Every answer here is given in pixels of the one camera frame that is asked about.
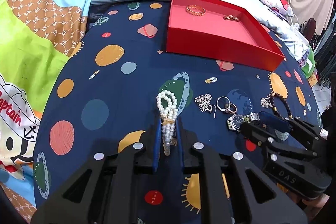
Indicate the dark wooden chair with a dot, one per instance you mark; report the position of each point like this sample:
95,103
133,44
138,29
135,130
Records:
311,23

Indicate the red shallow box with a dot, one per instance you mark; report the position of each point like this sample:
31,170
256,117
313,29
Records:
210,29

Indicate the silver flower earring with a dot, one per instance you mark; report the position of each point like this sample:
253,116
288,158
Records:
203,102

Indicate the silver wristwatch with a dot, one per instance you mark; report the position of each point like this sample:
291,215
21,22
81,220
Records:
237,120

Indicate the colourful cartoon print blanket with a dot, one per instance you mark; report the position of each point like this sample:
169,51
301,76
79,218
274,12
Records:
34,29

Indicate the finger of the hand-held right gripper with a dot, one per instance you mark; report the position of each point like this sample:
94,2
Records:
274,121
260,134

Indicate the silver charm pendant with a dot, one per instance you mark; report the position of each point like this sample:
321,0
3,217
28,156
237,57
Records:
265,102

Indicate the green bag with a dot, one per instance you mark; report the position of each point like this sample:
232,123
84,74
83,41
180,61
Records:
309,62

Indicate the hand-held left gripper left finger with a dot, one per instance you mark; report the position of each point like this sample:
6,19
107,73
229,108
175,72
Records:
157,145

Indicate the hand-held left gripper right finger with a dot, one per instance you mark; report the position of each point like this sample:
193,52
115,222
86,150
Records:
180,145

